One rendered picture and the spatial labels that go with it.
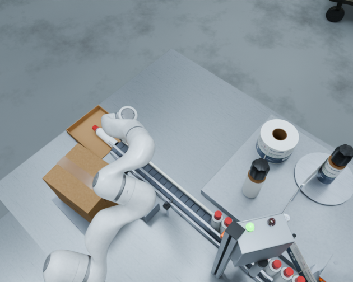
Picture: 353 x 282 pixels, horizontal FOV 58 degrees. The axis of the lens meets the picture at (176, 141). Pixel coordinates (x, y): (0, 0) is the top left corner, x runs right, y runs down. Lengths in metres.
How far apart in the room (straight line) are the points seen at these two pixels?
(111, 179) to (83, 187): 0.51
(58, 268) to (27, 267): 0.57
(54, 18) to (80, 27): 0.40
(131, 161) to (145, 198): 0.14
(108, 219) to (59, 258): 0.24
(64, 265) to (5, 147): 2.18
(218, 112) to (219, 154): 0.30
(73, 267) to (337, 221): 1.25
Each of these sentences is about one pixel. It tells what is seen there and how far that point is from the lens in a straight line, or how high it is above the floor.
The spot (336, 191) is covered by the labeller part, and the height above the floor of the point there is 0.89.
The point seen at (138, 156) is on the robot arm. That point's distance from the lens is 1.08.
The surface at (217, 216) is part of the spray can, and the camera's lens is 1.47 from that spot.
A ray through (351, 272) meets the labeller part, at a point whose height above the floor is 1.14.
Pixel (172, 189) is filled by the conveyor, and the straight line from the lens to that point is 1.73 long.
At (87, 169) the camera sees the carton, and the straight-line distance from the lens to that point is 1.58.
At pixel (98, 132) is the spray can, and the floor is 0.88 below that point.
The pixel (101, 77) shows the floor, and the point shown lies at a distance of 3.52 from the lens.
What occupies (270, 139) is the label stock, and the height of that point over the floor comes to 1.02.
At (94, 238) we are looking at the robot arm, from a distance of 1.19.
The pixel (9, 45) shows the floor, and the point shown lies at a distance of 4.28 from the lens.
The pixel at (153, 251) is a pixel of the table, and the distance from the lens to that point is 1.69.
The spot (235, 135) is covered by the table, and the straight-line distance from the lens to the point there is 1.98.
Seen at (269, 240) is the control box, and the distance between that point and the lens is 1.05.
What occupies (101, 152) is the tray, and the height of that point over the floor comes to 0.83.
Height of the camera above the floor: 2.46
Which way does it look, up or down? 58 degrees down
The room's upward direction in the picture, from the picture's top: 3 degrees counter-clockwise
